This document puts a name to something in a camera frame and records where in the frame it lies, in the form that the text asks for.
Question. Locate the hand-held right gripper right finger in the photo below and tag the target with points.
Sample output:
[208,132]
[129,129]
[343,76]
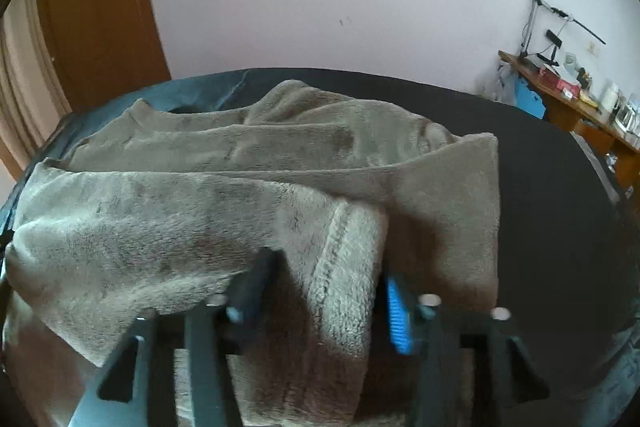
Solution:
[400,322]

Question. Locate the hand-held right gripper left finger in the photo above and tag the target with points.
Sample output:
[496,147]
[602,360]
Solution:
[252,287]

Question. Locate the brown fleece garment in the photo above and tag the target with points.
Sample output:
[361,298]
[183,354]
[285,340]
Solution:
[200,217]

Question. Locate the wooden desk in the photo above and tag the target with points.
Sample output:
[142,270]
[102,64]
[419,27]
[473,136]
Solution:
[565,117]

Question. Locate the red box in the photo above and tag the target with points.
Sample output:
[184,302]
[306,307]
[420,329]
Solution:
[562,86]

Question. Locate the beige curtain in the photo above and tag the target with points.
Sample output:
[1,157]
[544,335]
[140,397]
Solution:
[25,97]

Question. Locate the white thermos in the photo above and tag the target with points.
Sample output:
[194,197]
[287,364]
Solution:
[610,99]

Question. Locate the light blue box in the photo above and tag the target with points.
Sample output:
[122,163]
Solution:
[570,63]

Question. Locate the black phone stand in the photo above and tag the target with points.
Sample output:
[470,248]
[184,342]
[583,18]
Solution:
[554,39]

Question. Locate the desk lamp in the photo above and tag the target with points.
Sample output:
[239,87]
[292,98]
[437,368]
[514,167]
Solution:
[555,10]

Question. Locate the wooden wall panel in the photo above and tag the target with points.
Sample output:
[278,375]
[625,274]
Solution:
[100,17]

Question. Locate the wall socket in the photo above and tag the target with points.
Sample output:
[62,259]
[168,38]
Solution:
[592,49]

